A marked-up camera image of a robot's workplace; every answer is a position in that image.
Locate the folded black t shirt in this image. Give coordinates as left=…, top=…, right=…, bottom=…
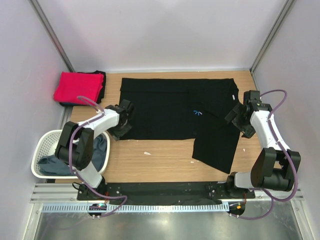
left=58, top=70, right=107, bottom=108

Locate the right aluminium corner post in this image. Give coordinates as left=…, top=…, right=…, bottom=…
left=250, top=0, right=296, bottom=76

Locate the white laundry basket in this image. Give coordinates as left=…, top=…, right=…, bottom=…
left=31, top=129, right=111, bottom=179

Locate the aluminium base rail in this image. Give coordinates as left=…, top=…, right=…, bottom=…
left=30, top=181, right=305, bottom=203

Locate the left aluminium corner post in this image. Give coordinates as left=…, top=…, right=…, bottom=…
left=29, top=0, right=75, bottom=72

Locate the aluminium corner post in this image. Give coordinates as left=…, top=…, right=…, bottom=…
left=250, top=0, right=296, bottom=76
left=29, top=0, right=75, bottom=72

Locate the folded red t shirt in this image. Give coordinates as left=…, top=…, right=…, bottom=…
left=53, top=71, right=105, bottom=107

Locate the slotted grey cable duct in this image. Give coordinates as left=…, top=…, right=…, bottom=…
left=41, top=202, right=229, bottom=214

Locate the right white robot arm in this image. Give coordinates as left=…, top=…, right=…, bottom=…
left=225, top=90, right=301, bottom=202

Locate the grey blue t shirt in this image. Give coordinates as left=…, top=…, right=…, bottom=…
left=37, top=134, right=108, bottom=176

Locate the black t shirt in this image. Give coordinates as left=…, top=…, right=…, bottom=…
left=120, top=78, right=240, bottom=174
left=58, top=70, right=107, bottom=108

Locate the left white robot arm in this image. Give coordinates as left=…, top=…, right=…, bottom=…
left=55, top=95, right=134, bottom=200

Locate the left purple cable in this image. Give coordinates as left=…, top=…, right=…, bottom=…
left=67, top=95, right=128, bottom=218

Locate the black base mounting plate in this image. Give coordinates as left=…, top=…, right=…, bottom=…
left=76, top=181, right=256, bottom=206

